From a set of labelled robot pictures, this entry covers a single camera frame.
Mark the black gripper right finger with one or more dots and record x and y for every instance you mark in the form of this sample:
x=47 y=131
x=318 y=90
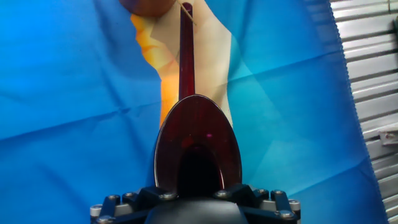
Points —
x=273 y=208

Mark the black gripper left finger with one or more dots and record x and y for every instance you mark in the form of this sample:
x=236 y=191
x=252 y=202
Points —
x=124 y=205

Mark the blue cloth with orange print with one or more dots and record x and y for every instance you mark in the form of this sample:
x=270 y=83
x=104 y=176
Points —
x=62 y=109

